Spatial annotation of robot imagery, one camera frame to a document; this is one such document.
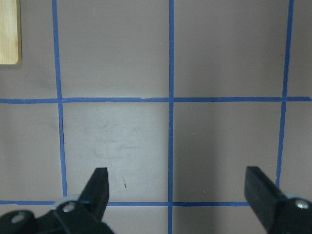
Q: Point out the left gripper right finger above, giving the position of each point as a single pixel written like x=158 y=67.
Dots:
x=277 y=212

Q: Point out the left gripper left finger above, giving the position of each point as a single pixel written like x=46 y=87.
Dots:
x=82 y=215

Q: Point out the wooden cup rack stand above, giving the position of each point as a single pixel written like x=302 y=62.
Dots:
x=10 y=32

